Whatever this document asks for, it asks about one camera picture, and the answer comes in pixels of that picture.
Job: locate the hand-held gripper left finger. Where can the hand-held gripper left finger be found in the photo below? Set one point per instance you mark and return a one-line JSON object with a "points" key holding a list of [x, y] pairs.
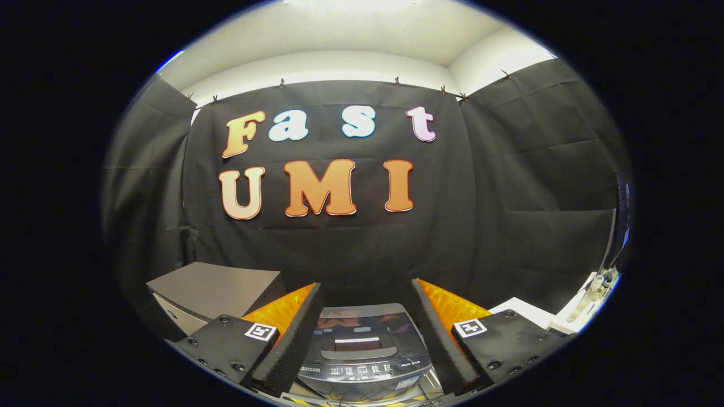
{"points": [[294, 339]]}

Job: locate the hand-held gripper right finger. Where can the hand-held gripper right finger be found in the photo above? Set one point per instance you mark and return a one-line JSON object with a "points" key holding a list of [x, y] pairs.
{"points": [[438, 333]]}

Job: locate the grey washing machine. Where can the grey washing machine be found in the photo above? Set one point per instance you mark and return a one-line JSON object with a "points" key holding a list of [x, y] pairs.
{"points": [[362, 377]]}

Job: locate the white side table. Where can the white side table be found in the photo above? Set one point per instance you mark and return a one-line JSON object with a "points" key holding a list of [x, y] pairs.
{"points": [[523, 311]]}

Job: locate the dark grey cabinet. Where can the dark grey cabinet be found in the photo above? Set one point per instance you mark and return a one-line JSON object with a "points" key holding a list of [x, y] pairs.
{"points": [[220, 285]]}

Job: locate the black backdrop cloth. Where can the black backdrop cloth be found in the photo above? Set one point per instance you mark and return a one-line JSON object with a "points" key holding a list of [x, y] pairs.
{"points": [[481, 226]]}

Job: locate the white tray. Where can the white tray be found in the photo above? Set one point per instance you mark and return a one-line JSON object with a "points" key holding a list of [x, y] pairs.
{"points": [[565, 323]]}

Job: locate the clear glass bottle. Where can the clear glass bottle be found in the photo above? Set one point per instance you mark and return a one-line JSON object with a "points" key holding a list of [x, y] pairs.
{"points": [[588, 297]]}

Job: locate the dark computer monitor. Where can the dark computer monitor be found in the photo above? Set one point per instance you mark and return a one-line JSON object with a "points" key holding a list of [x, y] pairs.
{"points": [[621, 220]]}

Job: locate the row of small cloth clips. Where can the row of small cloth clips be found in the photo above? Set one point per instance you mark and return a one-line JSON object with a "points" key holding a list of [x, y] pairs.
{"points": [[281, 83]]}

